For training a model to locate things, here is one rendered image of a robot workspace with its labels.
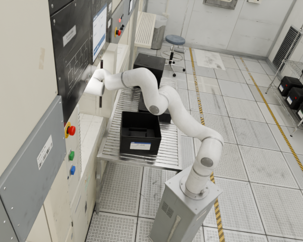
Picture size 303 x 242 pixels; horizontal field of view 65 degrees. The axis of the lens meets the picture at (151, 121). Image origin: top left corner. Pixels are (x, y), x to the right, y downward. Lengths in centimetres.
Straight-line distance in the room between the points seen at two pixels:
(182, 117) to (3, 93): 91
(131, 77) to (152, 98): 17
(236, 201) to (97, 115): 167
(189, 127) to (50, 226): 79
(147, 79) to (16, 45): 77
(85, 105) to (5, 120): 127
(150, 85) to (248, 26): 492
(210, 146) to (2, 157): 98
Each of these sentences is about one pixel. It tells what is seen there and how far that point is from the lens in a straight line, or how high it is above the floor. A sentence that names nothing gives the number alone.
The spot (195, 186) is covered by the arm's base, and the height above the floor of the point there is 84.
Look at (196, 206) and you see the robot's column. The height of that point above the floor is 76.
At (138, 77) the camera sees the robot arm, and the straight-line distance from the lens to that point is 124.
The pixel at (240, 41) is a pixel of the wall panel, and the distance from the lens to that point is 607.
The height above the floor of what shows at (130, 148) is 82.
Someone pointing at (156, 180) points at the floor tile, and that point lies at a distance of 257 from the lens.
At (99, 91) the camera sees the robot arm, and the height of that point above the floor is 123.
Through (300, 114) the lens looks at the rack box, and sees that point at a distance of 412.
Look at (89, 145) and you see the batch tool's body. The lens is 161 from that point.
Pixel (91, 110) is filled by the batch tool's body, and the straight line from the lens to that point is 182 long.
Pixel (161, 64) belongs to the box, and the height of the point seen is 101.
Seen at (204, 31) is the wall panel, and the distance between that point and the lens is 583.
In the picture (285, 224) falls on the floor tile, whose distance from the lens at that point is 286.
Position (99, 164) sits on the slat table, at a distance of 175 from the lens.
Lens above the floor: 202
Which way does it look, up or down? 39 degrees down
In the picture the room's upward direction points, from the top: 12 degrees clockwise
